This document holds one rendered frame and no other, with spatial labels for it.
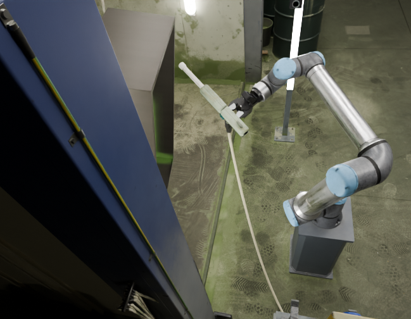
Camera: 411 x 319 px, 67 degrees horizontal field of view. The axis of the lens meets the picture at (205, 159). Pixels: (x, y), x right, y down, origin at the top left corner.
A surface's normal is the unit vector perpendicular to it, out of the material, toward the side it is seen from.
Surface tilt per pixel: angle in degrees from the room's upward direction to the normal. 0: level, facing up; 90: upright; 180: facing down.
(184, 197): 0
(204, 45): 90
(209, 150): 0
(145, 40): 12
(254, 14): 90
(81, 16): 90
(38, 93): 90
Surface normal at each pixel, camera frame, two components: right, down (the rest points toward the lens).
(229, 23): -0.20, 0.77
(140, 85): 0.08, -0.61
